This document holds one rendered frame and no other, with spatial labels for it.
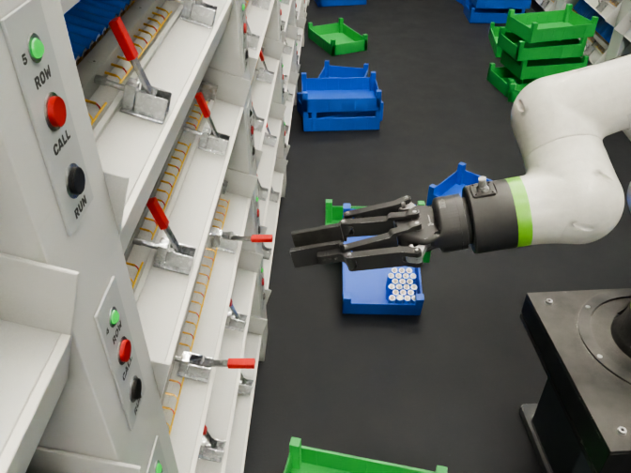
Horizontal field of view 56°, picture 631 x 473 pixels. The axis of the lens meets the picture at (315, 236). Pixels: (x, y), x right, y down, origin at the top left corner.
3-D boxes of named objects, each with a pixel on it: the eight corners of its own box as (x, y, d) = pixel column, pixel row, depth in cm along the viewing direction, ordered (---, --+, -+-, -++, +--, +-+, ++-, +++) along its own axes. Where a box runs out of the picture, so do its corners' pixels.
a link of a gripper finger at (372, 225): (418, 214, 79) (419, 208, 81) (337, 220, 83) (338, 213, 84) (422, 237, 82) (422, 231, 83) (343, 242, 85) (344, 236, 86)
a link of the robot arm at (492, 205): (519, 267, 78) (502, 224, 86) (517, 193, 71) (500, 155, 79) (472, 273, 79) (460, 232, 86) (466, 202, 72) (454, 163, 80)
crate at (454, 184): (541, 214, 189) (546, 193, 184) (512, 244, 177) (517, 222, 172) (457, 181, 205) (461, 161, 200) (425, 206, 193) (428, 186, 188)
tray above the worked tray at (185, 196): (238, 129, 104) (257, 56, 96) (153, 427, 56) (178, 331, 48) (121, 94, 101) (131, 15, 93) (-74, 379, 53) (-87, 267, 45)
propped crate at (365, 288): (420, 315, 154) (424, 300, 147) (342, 313, 154) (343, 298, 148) (412, 221, 171) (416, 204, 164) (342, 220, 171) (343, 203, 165)
